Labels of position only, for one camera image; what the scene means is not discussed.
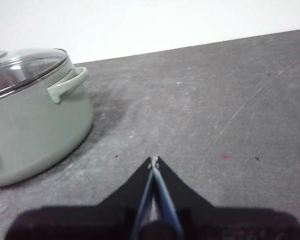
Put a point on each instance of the glass lid with green knob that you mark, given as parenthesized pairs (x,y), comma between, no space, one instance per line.
(27,62)

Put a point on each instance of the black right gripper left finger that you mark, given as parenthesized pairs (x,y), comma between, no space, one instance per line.
(90,222)

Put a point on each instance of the sage green electric pot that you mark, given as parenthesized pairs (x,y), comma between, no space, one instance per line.
(40,125)

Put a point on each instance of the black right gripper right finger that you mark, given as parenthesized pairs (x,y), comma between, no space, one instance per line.
(227,225)

